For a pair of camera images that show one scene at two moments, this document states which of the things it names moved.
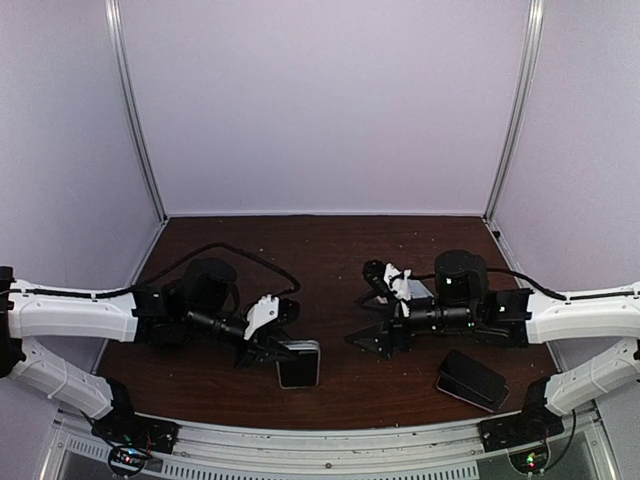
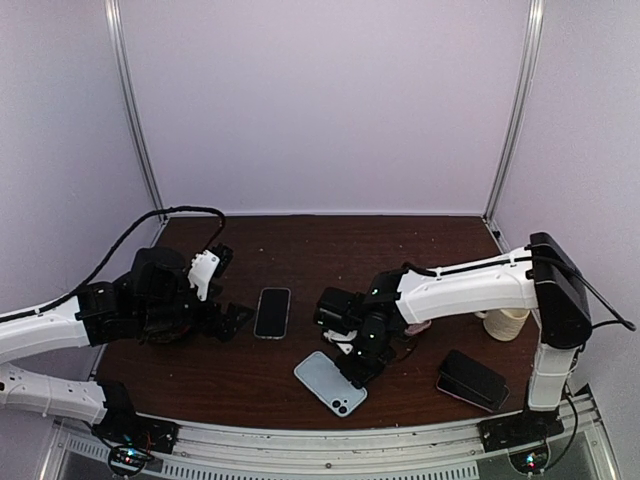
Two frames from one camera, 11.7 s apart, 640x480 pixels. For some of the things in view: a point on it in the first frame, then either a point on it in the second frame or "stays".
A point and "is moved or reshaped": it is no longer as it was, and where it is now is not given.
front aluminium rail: x=210 y=450 stays
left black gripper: x=260 y=343 -> x=226 y=327
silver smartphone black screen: x=302 y=370 is moved or reshaped
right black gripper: x=382 y=332 -> x=357 y=376
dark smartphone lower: x=472 y=382 stays
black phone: x=302 y=369 is moved or reshaped
